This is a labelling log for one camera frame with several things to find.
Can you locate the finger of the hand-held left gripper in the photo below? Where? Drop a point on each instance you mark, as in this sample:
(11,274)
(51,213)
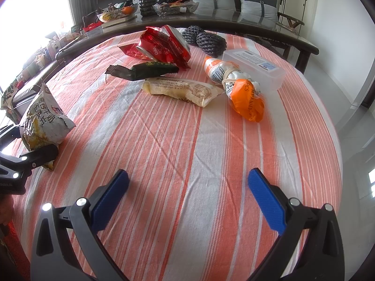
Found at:
(38,156)
(8,136)

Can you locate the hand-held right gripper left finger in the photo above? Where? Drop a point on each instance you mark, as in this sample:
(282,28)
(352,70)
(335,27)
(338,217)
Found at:
(110,199)

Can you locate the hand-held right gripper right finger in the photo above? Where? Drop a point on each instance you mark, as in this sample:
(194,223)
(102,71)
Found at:
(266,199)

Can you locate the yellow white snack bag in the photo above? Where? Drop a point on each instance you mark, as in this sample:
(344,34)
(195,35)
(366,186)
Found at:
(44,120)

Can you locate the orange white plastic bag bundle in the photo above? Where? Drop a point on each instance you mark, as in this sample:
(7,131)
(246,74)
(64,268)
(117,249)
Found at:
(243,96)

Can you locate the beige snack packet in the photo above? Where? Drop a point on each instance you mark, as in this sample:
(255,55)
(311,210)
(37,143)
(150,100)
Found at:
(181,90)

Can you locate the clear plastic box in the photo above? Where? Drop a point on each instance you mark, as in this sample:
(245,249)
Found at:
(257,67)

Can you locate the dark green wrapper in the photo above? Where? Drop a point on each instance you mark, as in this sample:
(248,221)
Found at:
(146,69)

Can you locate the black foam net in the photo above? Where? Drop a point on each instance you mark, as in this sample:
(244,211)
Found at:
(192,35)
(211,44)

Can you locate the person's left hand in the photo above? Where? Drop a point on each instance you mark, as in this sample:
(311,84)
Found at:
(6,210)

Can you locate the floral blanket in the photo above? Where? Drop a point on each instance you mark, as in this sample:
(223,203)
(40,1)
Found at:
(8,96)

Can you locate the orange knit cloth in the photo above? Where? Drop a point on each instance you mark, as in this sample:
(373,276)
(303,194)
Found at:
(13,254)

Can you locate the orange white striped tablecloth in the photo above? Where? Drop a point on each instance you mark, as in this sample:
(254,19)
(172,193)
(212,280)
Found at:
(181,158)

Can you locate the row of bottles and cups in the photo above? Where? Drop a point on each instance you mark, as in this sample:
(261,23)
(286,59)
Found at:
(47,52)

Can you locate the red box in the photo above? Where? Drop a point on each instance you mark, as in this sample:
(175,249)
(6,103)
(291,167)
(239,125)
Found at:
(92,28)

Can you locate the black handbag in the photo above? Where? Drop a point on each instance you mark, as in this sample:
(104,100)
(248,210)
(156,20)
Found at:
(90,19)

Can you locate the glass fruit bowl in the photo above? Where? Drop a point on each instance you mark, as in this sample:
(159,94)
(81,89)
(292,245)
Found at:
(117,13)

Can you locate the dark wooden coffee table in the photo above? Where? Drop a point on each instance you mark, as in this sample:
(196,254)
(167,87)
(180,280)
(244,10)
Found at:
(234,23)

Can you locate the black ribbed vase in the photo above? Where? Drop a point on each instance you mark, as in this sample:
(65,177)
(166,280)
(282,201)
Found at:
(148,5)

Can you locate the glass snack tray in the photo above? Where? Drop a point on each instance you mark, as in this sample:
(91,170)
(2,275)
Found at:
(175,8)

